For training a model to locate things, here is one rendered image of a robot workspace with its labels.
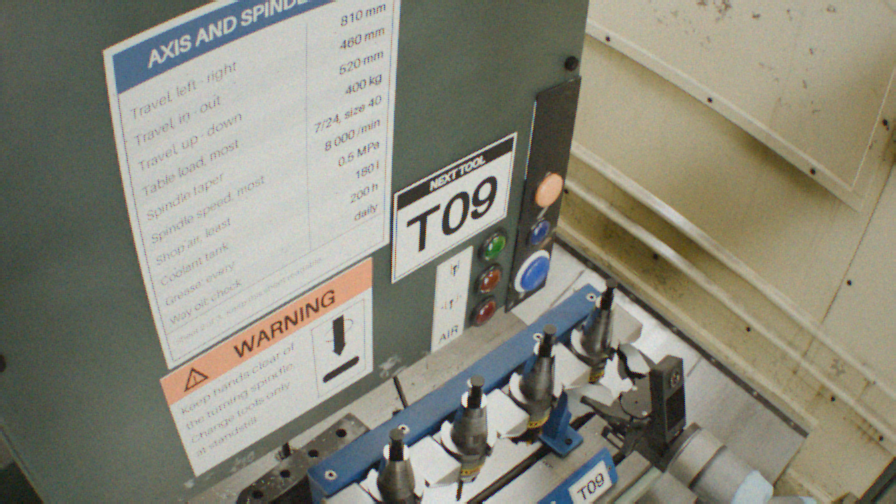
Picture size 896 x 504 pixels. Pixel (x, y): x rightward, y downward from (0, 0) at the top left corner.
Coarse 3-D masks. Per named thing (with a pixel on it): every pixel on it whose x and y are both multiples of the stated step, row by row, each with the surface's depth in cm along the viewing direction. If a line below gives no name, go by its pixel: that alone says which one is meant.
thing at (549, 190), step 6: (546, 180) 60; (552, 180) 60; (558, 180) 60; (540, 186) 60; (546, 186) 60; (552, 186) 60; (558, 186) 61; (540, 192) 60; (546, 192) 60; (552, 192) 60; (558, 192) 61; (540, 198) 60; (546, 198) 60; (552, 198) 61; (540, 204) 60; (546, 204) 61
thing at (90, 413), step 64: (0, 0) 24; (64, 0) 26; (128, 0) 29; (192, 0) 31; (448, 0) 43; (512, 0) 46; (576, 0) 51; (0, 64) 26; (64, 64) 28; (448, 64) 46; (512, 64) 50; (576, 64) 54; (0, 128) 27; (64, 128) 30; (448, 128) 49; (512, 128) 54; (0, 192) 29; (64, 192) 32; (512, 192) 58; (0, 256) 31; (64, 256) 34; (128, 256) 37; (384, 256) 52; (448, 256) 57; (512, 256) 63; (0, 320) 32; (64, 320) 35; (128, 320) 39; (256, 320) 47; (384, 320) 56; (0, 384) 34; (64, 384) 37; (128, 384) 41; (64, 448) 40; (128, 448) 44; (256, 448) 54
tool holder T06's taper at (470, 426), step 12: (468, 408) 92; (480, 408) 92; (456, 420) 94; (468, 420) 93; (480, 420) 93; (456, 432) 95; (468, 432) 94; (480, 432) 94; (456, 444) 96; (468, 444) 95; (480, 444) 95
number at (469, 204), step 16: (480, 176) 54; (496, 176) 56; (448, 192) 53; (464, 192) 54; (480, 192) 55; (496, 192) 57; (448, 208) 54; (464, 208) 55; (480, 208) 56; (496, 208) 58; (448, 224) 55; (464, 224) 56; (448, 240) 56
